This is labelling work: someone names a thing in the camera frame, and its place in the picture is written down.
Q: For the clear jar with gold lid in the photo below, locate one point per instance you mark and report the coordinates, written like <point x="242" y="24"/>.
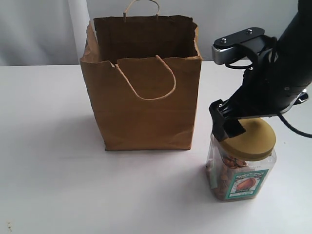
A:
<point x="237" y="167"/>

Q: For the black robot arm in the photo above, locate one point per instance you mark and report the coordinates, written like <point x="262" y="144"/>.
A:
<point x="299" y="31"/>

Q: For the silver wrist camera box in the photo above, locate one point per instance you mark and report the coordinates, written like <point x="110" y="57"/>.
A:
<point x="227" y="49"/>

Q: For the brown paper bag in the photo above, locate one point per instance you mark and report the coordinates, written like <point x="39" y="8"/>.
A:
<point x="142" y="77"/>

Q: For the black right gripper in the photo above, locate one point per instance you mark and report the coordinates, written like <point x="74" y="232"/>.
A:
<point x="272" y="84"/>

